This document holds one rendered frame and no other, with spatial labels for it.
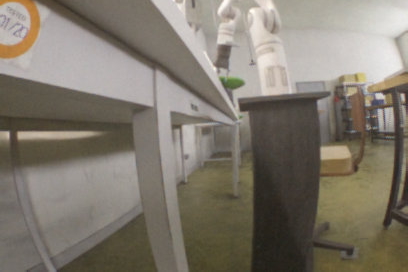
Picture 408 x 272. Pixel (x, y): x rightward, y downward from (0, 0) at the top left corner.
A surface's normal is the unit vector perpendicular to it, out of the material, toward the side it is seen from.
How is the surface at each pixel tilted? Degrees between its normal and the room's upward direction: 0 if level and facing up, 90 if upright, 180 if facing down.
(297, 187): 90
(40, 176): 90
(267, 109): 90
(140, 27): 180
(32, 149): 90
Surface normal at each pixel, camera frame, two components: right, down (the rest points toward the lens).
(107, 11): 0.07, 0.99
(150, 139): -0.22, -0.04
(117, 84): 0.97, -0.08
